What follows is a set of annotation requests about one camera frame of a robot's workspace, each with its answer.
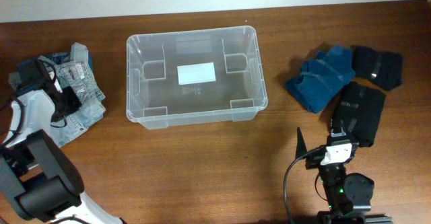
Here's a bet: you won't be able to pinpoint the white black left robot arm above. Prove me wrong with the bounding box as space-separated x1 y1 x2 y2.
1 59 124 224

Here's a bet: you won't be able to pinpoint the light blue jeans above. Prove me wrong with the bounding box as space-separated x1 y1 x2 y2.
9 42 106 148

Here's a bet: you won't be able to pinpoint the black folded garment upper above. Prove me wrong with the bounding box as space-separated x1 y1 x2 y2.
352 46 403 91

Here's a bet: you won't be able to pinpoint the dark blue jeans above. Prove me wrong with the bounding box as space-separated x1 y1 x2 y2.
45 52 93 70

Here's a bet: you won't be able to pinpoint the clear plastic storage bin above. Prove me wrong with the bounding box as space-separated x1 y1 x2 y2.
126 26 269 130

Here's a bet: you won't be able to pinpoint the black folded garment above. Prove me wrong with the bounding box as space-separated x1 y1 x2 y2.
331 81 386 147
352 46 403 91

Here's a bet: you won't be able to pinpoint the black folded garment lower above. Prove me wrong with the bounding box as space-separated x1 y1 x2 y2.
331 81 386 147

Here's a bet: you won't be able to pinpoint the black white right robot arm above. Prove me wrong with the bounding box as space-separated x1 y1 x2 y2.
296 128 393 224

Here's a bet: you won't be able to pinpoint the blue garment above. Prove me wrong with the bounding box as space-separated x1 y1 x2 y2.
286 45 356 114

